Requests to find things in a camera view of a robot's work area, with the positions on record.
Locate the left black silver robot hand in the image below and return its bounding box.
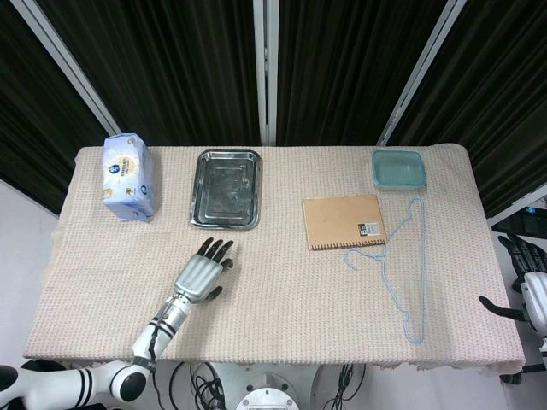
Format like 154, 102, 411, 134
173, 237, 237, 305

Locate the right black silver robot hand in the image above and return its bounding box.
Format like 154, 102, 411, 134
478, 233, 547, 338

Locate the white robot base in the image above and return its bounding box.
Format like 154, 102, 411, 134
211, 362, 326, 410

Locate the black stand base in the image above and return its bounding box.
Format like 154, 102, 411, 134
498, 362, 547, 386

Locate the black equipment blue light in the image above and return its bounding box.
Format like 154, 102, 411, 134
491, 204, 547, 235

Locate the stainless steel tray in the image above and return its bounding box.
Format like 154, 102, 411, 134
189, 149, 263, 232

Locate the beige woven tablecloth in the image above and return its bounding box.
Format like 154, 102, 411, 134
21, 143, 526, 372

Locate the blue tissue pack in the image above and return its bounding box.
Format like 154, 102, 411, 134
101, 132, 156, 224

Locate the brown spiral notebook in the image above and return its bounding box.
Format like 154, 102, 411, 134
302, 194, 388, 252

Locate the clear container teal lid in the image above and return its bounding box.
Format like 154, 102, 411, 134
370, 149, 427, 192

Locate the black curtain panel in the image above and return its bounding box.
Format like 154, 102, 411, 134
0, 0, 110, 214
36, 0, 262, 146
386, 0, 547, 219
276, 0, 452, 146

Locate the white frame rail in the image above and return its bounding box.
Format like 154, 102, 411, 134
486, 184, 547, 228

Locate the black cable bundle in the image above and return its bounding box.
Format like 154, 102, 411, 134
169, 361, 234, 410
337, 363, 368, 405

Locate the light blue wire hanger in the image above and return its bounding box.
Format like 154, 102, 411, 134
344, 196, 428, 345

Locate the white double frame post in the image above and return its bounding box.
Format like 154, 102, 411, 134
252, 0, 281, 146

